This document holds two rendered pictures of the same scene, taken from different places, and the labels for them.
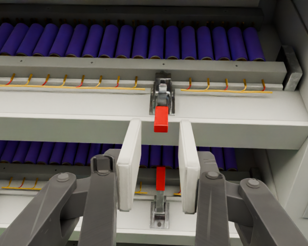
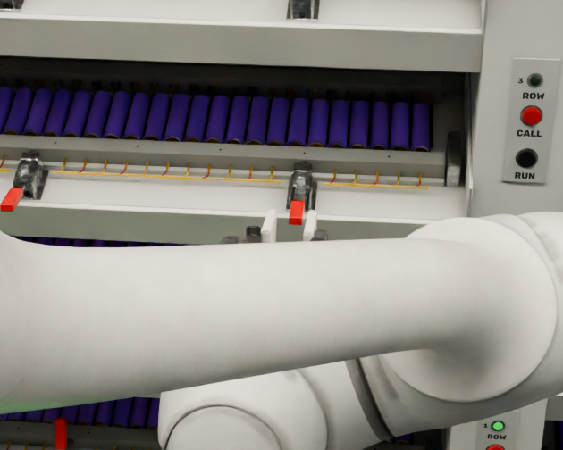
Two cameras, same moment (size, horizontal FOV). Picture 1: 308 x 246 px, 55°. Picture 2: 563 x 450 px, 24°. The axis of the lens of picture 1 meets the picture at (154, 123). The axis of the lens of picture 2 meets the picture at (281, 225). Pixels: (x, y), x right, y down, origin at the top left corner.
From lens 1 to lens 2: 92 cm
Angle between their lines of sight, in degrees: 4
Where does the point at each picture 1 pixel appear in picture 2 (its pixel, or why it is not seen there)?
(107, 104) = (239, 198)
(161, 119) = (296, 212)
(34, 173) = not seen: hidden behind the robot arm
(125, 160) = (266, 229)
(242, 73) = (394, 166)
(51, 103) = (172, 195)
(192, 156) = (308, 229)
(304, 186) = not seen: hidden behind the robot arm
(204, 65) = (351, 154)
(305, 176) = not seen: hidden behind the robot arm
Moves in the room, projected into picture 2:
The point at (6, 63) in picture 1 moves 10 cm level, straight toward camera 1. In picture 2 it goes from (120, 148) to (155, 193)
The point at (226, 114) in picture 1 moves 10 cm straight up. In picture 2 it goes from (373, 212) to (376, 118)
